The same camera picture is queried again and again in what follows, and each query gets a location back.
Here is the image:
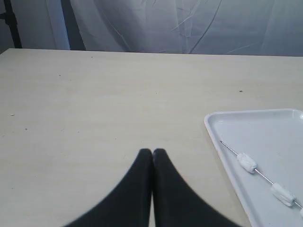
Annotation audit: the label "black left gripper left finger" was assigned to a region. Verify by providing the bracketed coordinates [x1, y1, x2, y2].
[67, 148, 152, 227]

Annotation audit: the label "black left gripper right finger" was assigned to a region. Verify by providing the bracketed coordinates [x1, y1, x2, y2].
[153, 148, 239, 227]

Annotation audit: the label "thin metal skewer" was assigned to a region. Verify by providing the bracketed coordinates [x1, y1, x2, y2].
[220, 140, 303, 209]

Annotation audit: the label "white plastic tray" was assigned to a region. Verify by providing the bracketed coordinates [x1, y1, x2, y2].
[204, 109, 303, 227]

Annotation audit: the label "white backdrop cloth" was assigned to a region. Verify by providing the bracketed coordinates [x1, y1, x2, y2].
[46, 0, 303, 57]

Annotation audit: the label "black stand pole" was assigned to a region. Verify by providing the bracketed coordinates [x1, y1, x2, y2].
[0, 0, 22, 49]

